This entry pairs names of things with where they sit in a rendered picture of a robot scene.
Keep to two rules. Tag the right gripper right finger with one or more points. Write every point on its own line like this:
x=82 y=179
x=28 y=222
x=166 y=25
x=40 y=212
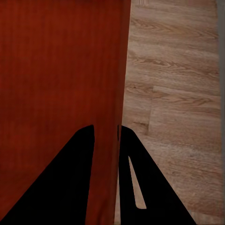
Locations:
x=163 y=205

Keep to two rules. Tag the storage box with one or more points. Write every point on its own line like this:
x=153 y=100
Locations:
x=62 y=68

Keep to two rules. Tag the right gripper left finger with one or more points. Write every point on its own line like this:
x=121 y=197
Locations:
x=59 y=195

